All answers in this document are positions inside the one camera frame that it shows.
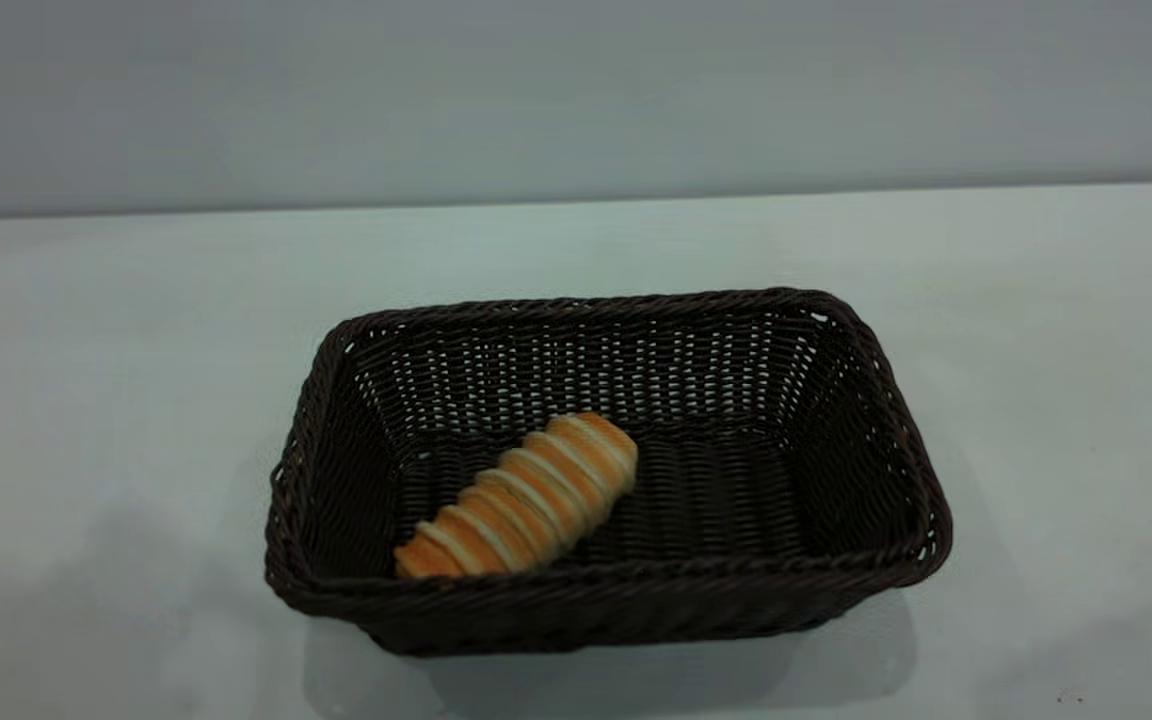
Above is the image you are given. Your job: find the ridged orange bread roll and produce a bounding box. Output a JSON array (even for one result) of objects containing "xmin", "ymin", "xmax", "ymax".
[{"xmin": 394, "ymin": 411, "xmax": 639, "ymax": 580}]

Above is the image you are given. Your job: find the dark brown wicker basket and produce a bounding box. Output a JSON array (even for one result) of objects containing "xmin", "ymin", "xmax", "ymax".
[{"xmin": 264, "ymin": 288, "xmax": 954, "ymax": 658}]

